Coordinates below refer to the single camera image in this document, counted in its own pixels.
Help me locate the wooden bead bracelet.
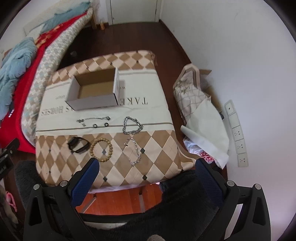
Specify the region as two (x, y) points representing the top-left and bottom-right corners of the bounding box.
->
(89, 138), (114, 163)

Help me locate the black smart watch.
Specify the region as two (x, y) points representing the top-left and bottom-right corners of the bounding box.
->
(67, 137), (90, 154)

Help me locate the crystal silver bracelet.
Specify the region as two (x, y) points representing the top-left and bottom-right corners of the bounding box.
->
(122, 138), (142, 167)

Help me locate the thin silver chain necklace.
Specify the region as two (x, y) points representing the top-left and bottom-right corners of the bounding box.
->
(76, 115), (112, 124)

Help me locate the chunky silver chain bracelet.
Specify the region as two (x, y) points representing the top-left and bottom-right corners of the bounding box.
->
(122, 116), (144, 135)

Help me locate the black fuzzy seat cushion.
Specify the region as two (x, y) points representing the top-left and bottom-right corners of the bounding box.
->
(15, 161), (218, 240)

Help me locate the red blanket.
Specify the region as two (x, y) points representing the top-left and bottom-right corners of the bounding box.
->
(1, 9), (92, 154)

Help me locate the white power strip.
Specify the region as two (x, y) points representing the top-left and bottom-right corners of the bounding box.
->
(224, 100), (248, 168)

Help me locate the white red plastic bag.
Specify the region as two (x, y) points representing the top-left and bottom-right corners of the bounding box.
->
(183, 137), (215, 164)

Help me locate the white cloth bag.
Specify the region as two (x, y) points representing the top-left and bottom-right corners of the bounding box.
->
(181, 99), (229, 169)

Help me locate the diamond pattern table cloth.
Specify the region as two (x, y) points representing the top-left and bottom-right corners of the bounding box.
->
(36, 50), (197, 193)

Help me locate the open white cardboard box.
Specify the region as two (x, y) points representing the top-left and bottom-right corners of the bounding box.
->
(65, 68), (119, 111)

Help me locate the floral patterned pillow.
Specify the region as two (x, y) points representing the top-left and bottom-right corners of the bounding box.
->
(173, 64), (211, 125)

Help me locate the blue crumpled blanket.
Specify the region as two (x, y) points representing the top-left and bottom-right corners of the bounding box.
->
(1, 1), (91, 120)

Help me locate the checkered bed quilt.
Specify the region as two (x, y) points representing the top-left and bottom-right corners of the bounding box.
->
(21, 7), (93, 146)

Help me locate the white pillow on bed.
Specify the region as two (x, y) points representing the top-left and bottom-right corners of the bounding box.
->
(23, 1), (93, 38)

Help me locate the white door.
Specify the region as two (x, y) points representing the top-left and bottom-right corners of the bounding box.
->
(106, 0), (163, 25)

